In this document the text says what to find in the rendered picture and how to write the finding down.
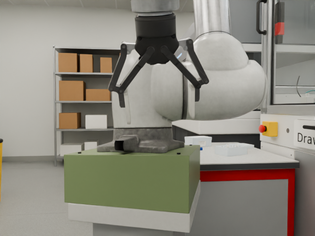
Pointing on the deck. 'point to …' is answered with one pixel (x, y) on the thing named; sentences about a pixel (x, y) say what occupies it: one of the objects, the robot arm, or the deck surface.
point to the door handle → (259, 18)
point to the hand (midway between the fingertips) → (160, 114)
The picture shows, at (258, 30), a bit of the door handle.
